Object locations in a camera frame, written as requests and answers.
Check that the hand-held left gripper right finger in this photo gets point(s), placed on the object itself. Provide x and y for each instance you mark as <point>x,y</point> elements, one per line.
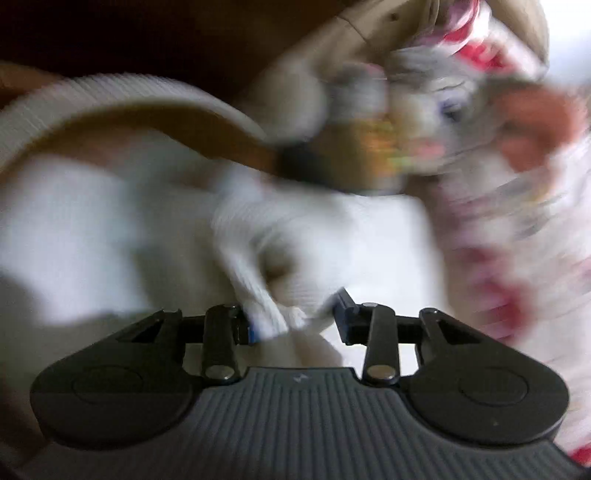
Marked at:
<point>342,318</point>

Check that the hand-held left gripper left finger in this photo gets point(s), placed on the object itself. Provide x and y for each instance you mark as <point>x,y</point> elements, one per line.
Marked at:
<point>240,330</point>

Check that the round tan rimmed basket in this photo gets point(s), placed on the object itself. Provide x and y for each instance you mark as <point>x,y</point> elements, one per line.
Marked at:
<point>138,99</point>

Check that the white sweatshirt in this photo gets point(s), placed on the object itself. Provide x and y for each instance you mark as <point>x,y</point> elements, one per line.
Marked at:
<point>138,240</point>

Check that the grey plush toy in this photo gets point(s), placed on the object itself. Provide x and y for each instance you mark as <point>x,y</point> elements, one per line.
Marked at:
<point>443,106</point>

